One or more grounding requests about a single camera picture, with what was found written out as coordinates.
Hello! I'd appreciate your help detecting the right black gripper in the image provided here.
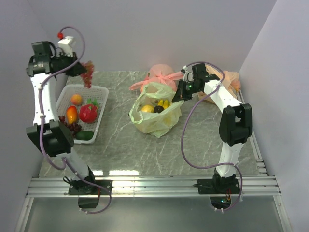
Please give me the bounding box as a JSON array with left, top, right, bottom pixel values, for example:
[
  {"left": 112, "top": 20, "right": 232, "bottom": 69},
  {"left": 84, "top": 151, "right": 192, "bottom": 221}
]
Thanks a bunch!
[{"left": 172, "top": 79, "right": 201, "bottom": 103}]

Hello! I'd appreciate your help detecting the purple fake grape bunch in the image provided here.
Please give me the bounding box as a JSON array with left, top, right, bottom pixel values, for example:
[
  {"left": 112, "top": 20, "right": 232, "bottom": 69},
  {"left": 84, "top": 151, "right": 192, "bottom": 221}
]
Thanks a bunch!
[{"left": 81, "top": 61, "right": 94, "bottom": 88}]

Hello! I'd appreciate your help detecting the yellow fake banana bunch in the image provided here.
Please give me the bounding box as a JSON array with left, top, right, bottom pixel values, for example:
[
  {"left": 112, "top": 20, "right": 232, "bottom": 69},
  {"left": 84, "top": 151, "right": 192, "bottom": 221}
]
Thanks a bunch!
[{"left": 157, "top": 99, "right": 170, "bottom": 109}]

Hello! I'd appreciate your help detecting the dark purple fake plum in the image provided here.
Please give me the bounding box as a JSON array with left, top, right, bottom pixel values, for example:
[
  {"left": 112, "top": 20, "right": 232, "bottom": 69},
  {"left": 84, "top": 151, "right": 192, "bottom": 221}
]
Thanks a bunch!
[{"left": 153, "top": 105, "right": 164, "bottom": 114}]

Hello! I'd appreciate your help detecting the green avocado-print plastic bag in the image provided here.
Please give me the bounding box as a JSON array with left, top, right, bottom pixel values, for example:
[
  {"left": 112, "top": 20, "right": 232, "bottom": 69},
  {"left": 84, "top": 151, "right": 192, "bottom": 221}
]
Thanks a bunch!
[{"left": 129, "top": 82, "right": 184, "bottom": 138}]

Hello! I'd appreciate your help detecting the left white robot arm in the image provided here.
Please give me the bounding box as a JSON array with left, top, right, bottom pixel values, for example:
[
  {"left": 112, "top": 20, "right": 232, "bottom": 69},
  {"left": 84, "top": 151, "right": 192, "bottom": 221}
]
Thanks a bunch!
[{"left": 26, "top": 36, "right": 97, "bottom": 194}]

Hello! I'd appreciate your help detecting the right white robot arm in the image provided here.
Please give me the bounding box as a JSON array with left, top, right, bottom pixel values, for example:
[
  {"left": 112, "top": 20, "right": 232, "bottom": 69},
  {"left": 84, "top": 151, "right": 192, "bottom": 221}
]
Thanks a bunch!
[{"left": 172, "top": 62, "right": 253, "bottom": 193}]

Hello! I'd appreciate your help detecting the fake peach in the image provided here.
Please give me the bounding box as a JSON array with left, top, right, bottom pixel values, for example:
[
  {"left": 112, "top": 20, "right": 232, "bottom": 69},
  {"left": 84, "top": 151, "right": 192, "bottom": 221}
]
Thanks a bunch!
[{"left": 70, "top": 94, "right": 83, "bottom": 106}]

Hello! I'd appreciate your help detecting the pink tied plastic bag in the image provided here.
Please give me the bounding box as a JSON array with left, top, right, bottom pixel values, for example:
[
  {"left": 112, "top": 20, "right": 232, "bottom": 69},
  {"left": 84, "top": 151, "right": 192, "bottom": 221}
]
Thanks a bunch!
[{"left": 129, "top": 64, "right": 183, "bottom": 92}]

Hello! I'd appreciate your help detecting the red orange fake mango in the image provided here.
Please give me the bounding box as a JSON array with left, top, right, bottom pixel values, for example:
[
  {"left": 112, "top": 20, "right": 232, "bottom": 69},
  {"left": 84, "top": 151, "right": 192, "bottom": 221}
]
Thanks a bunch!
[{"left": 66, "top": 106, "right": 78, "bottom": 124}]

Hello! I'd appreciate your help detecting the red fake dragon fruit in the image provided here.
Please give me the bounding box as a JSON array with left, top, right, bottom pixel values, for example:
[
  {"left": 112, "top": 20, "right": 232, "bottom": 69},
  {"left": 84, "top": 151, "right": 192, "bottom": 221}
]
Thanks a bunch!
[{"left": 79, "top": 98, "right": 98, "bottom": 123}]

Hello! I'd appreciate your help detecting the orange tied plastic bag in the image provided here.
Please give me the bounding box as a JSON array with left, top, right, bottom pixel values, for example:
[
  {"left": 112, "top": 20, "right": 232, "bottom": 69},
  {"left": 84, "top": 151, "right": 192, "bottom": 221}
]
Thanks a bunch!
[{"left": 205, "top": 65, "right": 241, "bottom": 99}]

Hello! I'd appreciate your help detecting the dark red fake grape bunch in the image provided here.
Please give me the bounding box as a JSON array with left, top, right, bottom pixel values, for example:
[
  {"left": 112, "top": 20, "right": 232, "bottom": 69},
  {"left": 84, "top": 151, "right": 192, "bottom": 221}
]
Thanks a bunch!
[{"left": 58, "top": 116, "right": 82, "bottom": 137}]

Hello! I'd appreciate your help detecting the green fake avocado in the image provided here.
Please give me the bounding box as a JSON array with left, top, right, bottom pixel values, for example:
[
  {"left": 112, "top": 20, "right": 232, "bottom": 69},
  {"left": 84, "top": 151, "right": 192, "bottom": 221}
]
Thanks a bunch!
[{"left": 75, "top": 130, "right": 94, "bottom": 141}]

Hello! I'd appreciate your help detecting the white plastic basket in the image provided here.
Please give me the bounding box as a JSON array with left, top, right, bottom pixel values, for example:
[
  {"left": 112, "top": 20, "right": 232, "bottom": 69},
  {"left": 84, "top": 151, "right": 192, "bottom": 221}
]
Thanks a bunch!
[{"left": 56, "top": 84, "right": 109, "bottom": 144}]

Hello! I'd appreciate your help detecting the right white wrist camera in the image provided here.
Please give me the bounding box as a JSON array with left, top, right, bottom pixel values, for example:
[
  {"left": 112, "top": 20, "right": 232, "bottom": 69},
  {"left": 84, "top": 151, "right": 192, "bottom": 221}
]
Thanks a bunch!
[{"left": 181, "top": 66, "right": 194, "bottom": 82}]

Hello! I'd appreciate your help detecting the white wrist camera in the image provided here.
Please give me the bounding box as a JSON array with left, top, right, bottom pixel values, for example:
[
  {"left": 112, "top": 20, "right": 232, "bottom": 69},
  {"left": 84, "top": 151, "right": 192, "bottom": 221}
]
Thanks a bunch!
[
  {"left": 57, "top": 32, "right": 76, "bottom": 57},
  {"left": 181, "top": 66, "right": 194, "bottom": 82}
]

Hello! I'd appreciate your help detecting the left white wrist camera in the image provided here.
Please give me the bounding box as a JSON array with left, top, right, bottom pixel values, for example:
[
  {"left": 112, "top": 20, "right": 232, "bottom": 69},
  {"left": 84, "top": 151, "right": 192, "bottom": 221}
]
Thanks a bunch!
[{"left": 57, "top": 32, "right": 76, "bottom": 57}]

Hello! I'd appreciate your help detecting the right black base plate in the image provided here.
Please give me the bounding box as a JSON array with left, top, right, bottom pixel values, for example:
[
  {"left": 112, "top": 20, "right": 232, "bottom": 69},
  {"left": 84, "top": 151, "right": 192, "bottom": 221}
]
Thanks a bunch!
[{"left": 195, "top": 176, "right": 240, "bottom": 195}]

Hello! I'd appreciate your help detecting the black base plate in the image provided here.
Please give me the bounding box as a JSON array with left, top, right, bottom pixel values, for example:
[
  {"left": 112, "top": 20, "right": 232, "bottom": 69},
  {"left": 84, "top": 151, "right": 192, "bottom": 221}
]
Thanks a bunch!
[
  {"left": 68, "top": 179, "right": 113, "bottom": 196},
  {"left": 195, "top": 176, "right": 240, "bottom": 195}
]

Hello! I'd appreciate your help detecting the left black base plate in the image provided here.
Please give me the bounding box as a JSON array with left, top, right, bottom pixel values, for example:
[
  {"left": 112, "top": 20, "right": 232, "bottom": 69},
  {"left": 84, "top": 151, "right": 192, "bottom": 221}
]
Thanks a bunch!
[{"left": 68, "top": 179, "right": 113, "bottom": 196}]

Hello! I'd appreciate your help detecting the aluminium mounting rail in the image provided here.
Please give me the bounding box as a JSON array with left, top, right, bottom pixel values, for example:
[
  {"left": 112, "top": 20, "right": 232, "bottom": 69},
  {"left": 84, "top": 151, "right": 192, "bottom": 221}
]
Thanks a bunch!
[{"left": 26, "top": 176, "right": 281, "bottom": 198}]

